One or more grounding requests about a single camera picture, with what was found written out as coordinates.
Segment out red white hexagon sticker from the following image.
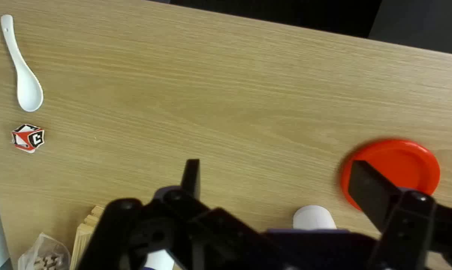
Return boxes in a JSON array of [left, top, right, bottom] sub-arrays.
[[12, 123, 45, 153]]

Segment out light wooden block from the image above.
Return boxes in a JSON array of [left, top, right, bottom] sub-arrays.
[[69, 206, 104, 270]]

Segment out orange plastic plate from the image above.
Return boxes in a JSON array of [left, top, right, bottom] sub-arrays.
[[340, 138, 440, 209]]

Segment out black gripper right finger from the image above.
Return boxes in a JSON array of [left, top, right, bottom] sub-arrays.
[[349, 161, 401, 231]]

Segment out clear plastic bag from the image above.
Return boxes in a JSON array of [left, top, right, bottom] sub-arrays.
[[18, 233, 71, 270]]

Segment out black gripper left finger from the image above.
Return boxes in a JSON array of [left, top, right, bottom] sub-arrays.
[[180, 159, 200, 198]]

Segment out white plastic mug cup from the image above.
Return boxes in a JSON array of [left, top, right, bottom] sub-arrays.
[[293, 206, 337, 230]]

